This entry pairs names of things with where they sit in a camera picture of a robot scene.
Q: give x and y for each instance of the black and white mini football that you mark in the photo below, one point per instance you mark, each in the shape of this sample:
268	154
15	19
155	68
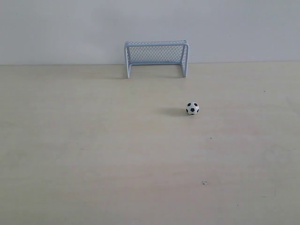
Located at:
192	108

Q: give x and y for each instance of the small white toy goal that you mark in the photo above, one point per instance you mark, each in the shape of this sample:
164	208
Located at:
156	53

